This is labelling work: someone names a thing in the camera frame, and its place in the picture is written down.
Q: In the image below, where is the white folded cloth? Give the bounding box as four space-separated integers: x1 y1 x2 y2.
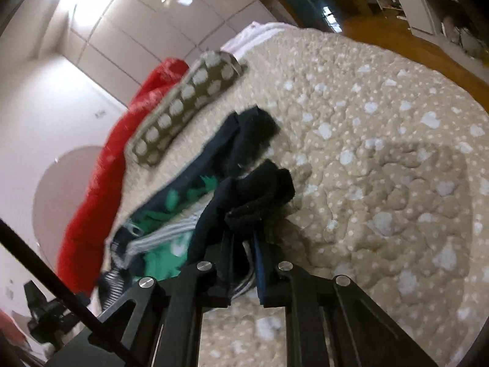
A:
221 22 292 56

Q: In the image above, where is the black stand device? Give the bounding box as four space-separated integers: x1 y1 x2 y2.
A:
24 280 91 353

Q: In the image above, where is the pile of mixed clothes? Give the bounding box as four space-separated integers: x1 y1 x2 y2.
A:
97 107 296 311

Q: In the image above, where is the beige dotted quilted blanket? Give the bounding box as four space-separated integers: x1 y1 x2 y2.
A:
115 27 489 367

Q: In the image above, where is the red fleece blanket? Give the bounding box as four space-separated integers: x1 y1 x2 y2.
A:
57 57 190 296

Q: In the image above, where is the white shelf unit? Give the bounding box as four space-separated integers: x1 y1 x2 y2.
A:
359 0 487 60

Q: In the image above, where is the white glossy wardrobe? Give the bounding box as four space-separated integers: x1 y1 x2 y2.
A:
57 0 276 108

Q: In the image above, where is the olive pillow with white dots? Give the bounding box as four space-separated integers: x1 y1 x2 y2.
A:
126 50 248 169

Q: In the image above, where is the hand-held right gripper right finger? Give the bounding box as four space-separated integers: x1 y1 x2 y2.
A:
252 230 440 367

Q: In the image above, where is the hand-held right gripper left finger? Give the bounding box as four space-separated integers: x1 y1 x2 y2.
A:
89 232 234 367

